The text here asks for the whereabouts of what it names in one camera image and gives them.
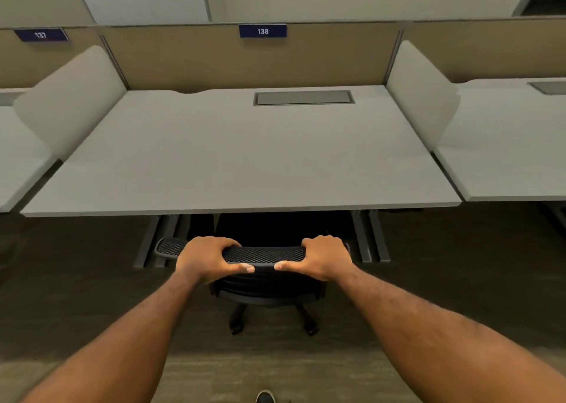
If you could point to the person's left hand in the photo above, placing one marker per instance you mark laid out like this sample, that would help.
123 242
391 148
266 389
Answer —
203 259

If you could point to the person's right hand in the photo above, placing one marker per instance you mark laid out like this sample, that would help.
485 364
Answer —
320 259

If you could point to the person's left thumb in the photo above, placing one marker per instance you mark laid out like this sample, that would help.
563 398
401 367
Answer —
238 268

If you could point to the person's right thumb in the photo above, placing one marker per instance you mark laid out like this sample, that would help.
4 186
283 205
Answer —
289 265

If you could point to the black mesh office chair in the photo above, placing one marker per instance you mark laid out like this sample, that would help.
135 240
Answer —
265 283

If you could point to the person's left forearm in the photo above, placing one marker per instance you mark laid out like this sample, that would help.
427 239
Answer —
119 345

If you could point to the person's right forearm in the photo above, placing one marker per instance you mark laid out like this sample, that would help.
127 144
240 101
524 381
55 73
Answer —
442 341

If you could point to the white office desk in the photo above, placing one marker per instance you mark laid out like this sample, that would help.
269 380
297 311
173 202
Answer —
508 142
20 150
238 150

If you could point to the person's black shoe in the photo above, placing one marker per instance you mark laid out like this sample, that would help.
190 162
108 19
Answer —
265 397

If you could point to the beige fabric partition panel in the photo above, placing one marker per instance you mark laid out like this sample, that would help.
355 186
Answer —
491 49
247 62
44 62

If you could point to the white desk side divider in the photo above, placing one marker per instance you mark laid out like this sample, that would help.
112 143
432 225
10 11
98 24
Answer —
70 102
420 93

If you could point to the blue desk number sign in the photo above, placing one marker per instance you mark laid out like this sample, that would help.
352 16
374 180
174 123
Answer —
40 34
262 31

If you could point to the grey desk leg frame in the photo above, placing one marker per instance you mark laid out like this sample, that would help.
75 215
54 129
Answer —
371 237
154 243

